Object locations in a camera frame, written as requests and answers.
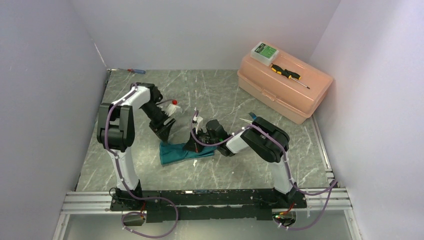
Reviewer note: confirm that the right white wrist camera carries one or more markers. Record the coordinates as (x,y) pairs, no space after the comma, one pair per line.
(199,123)

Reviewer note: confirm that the blue red screwdriver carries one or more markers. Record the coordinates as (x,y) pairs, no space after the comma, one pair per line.
(136,71)

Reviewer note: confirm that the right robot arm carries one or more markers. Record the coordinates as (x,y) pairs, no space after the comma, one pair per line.
(266,139)

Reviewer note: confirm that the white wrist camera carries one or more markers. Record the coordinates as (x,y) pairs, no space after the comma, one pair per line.
(199,123)
(173,108)

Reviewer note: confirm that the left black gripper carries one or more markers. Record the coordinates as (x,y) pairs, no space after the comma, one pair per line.
(161,130)

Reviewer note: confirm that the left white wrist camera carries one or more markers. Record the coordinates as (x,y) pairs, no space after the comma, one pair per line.
(173,108)

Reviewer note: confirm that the blue plastic utensil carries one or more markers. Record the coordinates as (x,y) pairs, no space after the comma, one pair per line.
(253,116)

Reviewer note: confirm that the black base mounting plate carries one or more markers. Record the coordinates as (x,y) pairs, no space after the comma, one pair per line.
(217,204)

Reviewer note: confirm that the yellow black screwdriver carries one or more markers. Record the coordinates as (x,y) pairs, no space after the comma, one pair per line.
(288,74)

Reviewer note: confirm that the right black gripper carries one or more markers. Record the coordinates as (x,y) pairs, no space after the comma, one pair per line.
(192,145)

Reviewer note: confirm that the pink plastic toolbox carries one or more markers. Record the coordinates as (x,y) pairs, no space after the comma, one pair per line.
(285,96)

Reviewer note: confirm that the teal cloth napkin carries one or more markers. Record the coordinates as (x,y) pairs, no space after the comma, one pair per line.
(172,153)

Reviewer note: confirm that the green white small box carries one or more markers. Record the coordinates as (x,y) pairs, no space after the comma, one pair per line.
(264,53)

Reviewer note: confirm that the white plastic utensil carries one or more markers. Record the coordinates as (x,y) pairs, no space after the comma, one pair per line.
(246,120)

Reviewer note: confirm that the aluminium frame rail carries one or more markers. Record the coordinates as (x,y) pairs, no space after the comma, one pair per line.
(99,202)

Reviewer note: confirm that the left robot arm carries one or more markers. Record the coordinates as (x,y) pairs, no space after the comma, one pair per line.
(116,132)

